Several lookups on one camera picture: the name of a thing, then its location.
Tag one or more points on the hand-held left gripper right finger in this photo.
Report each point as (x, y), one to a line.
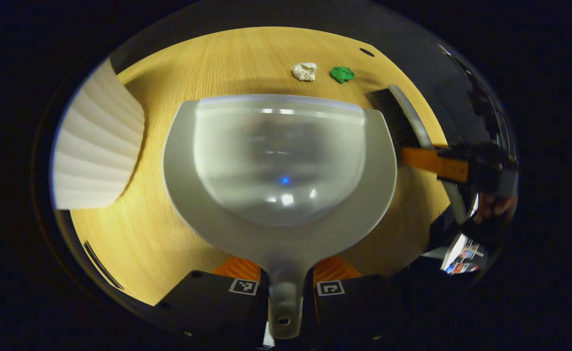
(354, 307)

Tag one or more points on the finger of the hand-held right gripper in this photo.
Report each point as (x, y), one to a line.
(432, 161)

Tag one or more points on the grey plastic dustpan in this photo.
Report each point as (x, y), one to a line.
(276, 161)

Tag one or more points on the green paper ball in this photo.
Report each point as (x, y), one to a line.
(342, 74)

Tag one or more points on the small grey black-bristled broom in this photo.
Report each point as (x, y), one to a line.
(398, 119)

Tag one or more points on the white ribbed garbage bin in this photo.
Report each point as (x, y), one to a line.
(95, 146)

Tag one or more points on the white paper ball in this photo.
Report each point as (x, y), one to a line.
(305, 71)

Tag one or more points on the white printed box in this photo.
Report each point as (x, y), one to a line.
(461, 253)

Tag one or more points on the black desk grommet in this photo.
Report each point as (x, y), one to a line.
(366, 52)

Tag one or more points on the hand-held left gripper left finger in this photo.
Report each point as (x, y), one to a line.
(207, 302)

